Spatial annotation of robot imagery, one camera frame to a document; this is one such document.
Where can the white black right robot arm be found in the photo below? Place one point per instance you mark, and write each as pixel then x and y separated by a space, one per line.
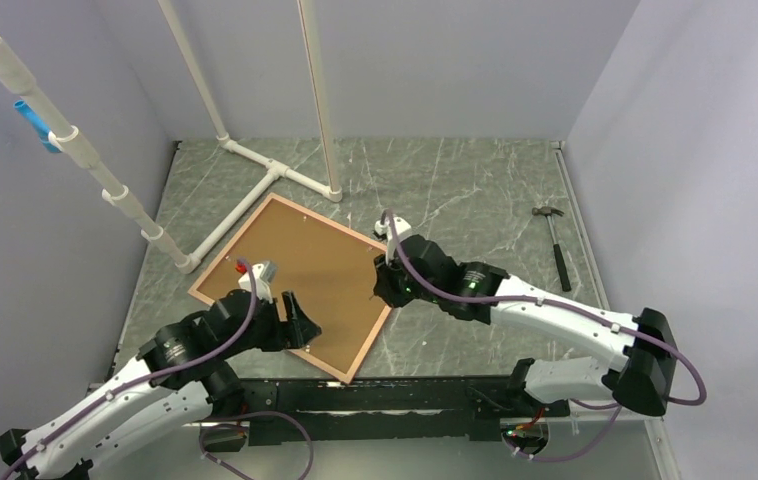
pixel 629 359

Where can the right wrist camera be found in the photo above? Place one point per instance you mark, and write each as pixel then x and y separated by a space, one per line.
pixel 391 229

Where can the pink wooden picture frame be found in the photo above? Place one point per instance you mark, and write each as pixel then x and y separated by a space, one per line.
pixel 330 269

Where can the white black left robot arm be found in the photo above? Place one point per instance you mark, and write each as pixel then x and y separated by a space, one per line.
pixel 179 376

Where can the blue pipe peg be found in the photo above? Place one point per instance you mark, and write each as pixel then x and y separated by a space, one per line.
pixel 37 124

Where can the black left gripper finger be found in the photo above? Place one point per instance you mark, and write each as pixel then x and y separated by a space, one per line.
pixel 293 311
pixel 302 331

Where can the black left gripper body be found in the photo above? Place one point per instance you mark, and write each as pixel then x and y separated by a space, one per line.
pixel 270 333

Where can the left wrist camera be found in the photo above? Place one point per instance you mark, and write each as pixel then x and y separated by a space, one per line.
pixel 259 274

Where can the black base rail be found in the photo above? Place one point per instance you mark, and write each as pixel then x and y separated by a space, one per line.
pixel 477 408

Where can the black handled claw hammer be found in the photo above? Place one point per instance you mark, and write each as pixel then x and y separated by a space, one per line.
pixel 550 213

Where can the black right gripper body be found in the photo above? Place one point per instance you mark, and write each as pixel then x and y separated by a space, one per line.
pixel 400 288

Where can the aluminium side rail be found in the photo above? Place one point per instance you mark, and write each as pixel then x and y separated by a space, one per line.
pixel 664 459

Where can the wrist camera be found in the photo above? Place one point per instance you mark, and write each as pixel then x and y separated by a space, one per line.
pixel 259 274
pixel 391 229

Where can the white pvc pipe stand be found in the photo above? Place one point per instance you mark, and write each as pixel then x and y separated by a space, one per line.
pixel 72 141

